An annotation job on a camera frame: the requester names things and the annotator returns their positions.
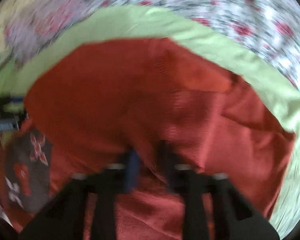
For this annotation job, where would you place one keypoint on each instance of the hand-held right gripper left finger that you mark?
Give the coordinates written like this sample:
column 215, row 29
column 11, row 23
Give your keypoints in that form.
column 132, row 171

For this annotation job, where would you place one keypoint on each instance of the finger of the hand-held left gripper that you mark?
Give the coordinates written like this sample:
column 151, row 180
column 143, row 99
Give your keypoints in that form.
column 15, row 100

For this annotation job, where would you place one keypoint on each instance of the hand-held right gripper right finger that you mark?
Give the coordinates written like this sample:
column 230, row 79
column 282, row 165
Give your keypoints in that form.
column 165, row 160

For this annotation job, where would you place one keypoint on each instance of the red knitted cloth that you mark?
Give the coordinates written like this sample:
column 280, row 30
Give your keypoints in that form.
column 140, row 100

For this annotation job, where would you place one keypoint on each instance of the purple floral ruffled pillow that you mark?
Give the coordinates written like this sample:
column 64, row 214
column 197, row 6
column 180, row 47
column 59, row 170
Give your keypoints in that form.
column 40, row 30

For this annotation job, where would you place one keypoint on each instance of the yellow cartoon print pillow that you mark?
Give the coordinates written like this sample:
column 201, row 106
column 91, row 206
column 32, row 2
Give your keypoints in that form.
column 22, row 2

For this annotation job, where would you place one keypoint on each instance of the light green bed sheet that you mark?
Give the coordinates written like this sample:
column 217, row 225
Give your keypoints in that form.
column 130, row 22

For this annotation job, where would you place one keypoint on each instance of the white floral quilt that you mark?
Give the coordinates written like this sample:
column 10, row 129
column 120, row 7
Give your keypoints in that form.
column 235, row 12

